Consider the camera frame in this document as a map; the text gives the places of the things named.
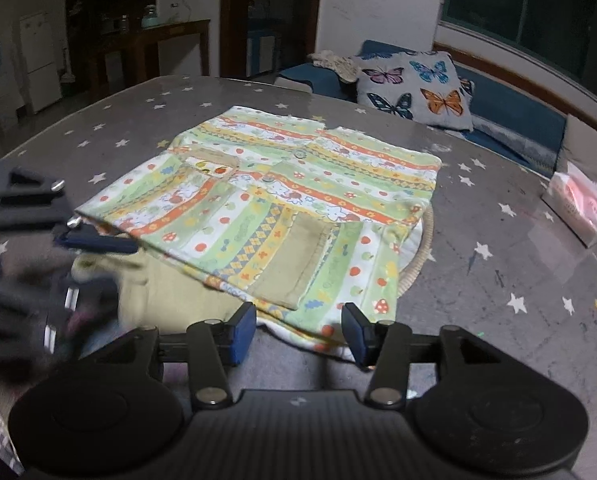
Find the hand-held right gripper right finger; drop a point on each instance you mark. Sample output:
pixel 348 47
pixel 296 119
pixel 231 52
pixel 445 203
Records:
pixel 355 336

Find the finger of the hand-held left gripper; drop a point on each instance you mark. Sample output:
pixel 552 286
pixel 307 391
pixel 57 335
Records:
pixel 53 310
pixel 103 245

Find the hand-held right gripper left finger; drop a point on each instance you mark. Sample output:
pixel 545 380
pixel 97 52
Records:
pixel 244 335

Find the khaki pants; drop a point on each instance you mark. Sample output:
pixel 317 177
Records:
pixel 178 295

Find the colourful patterned child's shirt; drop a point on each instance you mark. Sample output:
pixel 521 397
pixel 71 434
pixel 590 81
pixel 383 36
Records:
pixel 278 205

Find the round woven mat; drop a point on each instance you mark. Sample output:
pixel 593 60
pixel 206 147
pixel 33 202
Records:
pixel 418 255

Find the white refrigerator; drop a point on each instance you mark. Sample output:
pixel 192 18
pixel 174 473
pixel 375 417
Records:
pixel 39 60

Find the dark wooden side table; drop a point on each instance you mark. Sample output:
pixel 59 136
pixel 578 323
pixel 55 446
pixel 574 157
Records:
pixel 148 50

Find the teal jar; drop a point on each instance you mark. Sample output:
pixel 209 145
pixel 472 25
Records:
pixel 150 16

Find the butterfly print pillow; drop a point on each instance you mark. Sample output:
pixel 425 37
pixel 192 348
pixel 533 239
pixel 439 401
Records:
pixel 416 87

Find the pink tissue pack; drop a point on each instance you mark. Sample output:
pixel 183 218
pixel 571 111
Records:
pixel 580 205

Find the blue sofa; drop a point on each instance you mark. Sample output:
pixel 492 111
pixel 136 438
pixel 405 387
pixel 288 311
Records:
pixel 508 110

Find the beige cloth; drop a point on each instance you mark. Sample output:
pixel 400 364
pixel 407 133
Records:
pixel 336 62

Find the cardboard box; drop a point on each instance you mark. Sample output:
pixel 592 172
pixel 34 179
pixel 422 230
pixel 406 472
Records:
pixel 590 142

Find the window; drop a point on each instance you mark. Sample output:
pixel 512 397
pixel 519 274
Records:
pixel 528 10

